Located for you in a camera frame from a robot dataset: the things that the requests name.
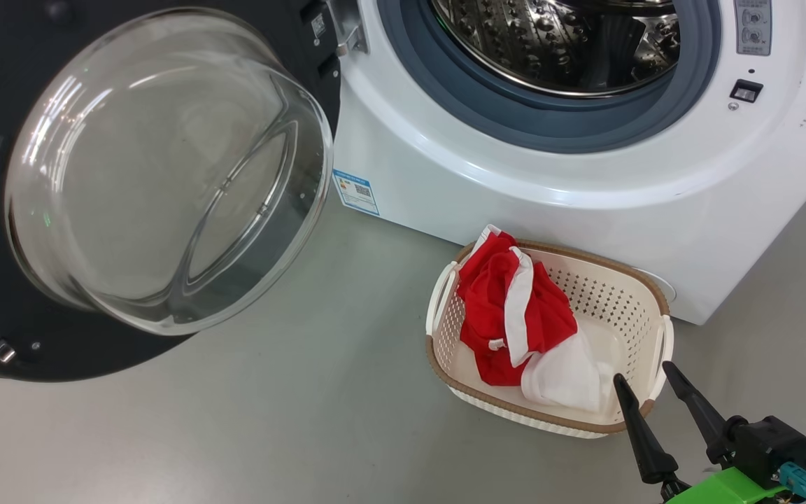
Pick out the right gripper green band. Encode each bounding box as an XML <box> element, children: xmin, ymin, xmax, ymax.
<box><xmin>612</xmin><ymin>360</ymin><xmax>790</xmax><ymax>504</ymax></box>

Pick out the red and white garment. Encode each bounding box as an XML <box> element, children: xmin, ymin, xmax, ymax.
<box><xmin>455</xmin><ymin>225</ymin><xmax>618</xmax><ymax>414</ymax></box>

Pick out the cream perforated laundry basket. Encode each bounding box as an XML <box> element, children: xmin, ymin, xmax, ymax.
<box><xmin>425</xmin><ymin>237</ymin><xmax>675</xmax><ymax>440</ymax></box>

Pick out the white front-load washing machine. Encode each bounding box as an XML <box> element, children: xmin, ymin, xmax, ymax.
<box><xmin>330</xmin><ymin>0</ymin><xmax>806</xmax><ymax>327</ymax></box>

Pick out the blue energy label sticker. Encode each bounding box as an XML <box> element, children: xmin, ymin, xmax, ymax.
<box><xmin>332</xmin><ymin>169</ymin><xmax>381</xmax><ymax>217</ymax></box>

